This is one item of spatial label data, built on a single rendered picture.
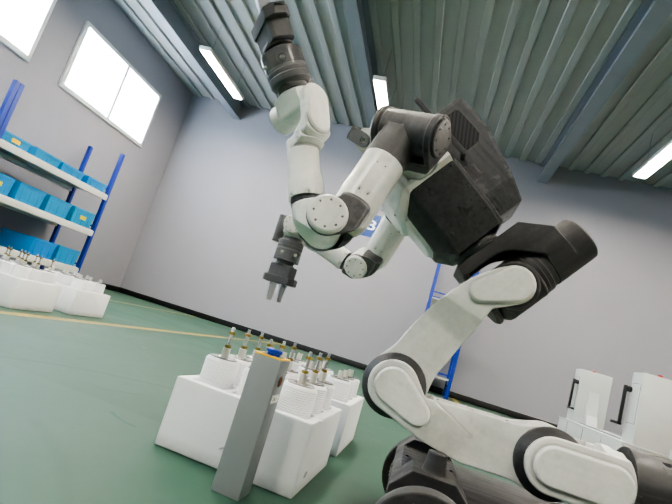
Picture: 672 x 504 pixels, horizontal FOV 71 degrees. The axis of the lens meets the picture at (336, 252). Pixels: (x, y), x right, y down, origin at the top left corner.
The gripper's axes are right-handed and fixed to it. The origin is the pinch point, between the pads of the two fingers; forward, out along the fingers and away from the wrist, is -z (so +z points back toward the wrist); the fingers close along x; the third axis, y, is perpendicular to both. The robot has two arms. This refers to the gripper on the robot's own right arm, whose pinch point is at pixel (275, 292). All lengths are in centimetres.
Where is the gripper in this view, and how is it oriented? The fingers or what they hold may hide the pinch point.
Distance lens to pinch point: 159.5
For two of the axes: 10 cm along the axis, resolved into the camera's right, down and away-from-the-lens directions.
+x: -9.0, -2.0, 3.9
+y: -3.4, -2.6, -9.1
